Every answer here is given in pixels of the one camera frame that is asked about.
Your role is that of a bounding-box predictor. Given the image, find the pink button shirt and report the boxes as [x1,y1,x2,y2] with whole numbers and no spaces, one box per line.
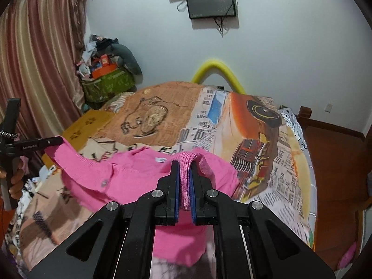
[43,138,247,268]

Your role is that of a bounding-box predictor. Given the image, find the grey plush toy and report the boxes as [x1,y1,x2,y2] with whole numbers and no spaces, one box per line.
[106,43,143,76]

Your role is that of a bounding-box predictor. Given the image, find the yellow foam arch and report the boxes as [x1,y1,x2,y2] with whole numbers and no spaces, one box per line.
[190,60,247,95]

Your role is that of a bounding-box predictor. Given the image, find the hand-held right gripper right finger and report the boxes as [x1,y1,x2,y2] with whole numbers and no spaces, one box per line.
[189,166,336,279]

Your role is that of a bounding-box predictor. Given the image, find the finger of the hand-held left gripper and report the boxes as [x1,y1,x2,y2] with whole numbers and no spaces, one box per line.
[43,136,64,152]

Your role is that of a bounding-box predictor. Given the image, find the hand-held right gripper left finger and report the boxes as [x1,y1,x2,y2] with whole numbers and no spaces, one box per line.
[29,160,181,279]

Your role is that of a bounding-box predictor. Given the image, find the printed bed sheet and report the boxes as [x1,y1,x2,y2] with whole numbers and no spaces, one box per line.
[6,81,317,279]

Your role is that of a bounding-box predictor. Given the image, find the striped brown curtain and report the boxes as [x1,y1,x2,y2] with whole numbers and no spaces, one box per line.
[0,0,90,140]

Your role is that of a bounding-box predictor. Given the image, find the pile of clothes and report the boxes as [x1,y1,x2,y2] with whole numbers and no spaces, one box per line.
[76,34,120,77]

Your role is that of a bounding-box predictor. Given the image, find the orange box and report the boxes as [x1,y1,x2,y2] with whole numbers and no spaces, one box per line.
[91,64,117,79]

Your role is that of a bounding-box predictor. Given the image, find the wooden bed post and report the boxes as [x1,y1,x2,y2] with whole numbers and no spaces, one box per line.
[299,106,313,131]

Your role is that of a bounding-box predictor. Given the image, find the person's left hand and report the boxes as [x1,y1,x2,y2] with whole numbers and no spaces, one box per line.
[9,158,26,201]

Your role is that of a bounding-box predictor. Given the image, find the hanging black monitor cables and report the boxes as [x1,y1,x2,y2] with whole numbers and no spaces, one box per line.
[213,0,237,34]

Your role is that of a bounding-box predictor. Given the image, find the small black wall monitor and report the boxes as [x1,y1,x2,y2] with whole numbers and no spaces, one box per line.
[185,0,237,20]

